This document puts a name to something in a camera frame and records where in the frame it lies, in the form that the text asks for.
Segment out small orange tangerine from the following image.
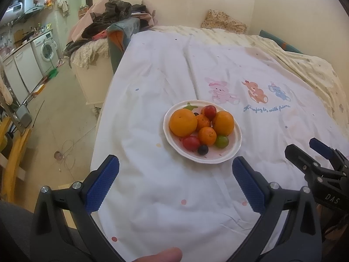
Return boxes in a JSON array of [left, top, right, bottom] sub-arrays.
[[198, 127, 217, 146], [196, 114, 211, 131]]

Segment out large yellow-orange orange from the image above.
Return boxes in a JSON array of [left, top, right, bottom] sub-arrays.
[[212, 111, 235, 136]]

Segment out red cherry tomato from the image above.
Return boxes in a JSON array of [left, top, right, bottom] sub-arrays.
[[182, 135, 200, 152], [200, 105, 217, 121]]

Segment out large dark orange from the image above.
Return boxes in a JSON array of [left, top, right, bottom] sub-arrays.
[[169, 108, 198, 137]]

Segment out person's left hand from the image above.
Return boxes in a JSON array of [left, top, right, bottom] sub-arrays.
[[134, 247, 183, 262]]

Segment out pink strawberry plate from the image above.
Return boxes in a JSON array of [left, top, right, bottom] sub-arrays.
[[163, 100, 242, 164]]

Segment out white cartoon bed sheet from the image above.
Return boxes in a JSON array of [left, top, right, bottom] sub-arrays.
[[91, 31, 348, 261]]

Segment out wooden chair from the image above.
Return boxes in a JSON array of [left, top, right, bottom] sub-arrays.
[[1, 128, 31, 203]]

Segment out cream floral blanket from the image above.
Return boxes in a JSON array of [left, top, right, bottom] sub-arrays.
[[152, 26, 348, 135]]

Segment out white bedside cabinet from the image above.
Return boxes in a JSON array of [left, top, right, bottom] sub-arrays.
[[72, 56, 114, 117]]

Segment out white kitchen cabinets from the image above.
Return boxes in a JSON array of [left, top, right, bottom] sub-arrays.
[[3, 43, 43, 104]]

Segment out white washing machine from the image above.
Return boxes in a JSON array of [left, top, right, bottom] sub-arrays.
[[30, 30, 58, 76]]

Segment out floral pillow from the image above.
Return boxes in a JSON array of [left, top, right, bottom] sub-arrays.
[[200, 10, 247, 34]]

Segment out pile of clothes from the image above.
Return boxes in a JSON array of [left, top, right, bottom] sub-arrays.
[[63, 0, 157, 70]]

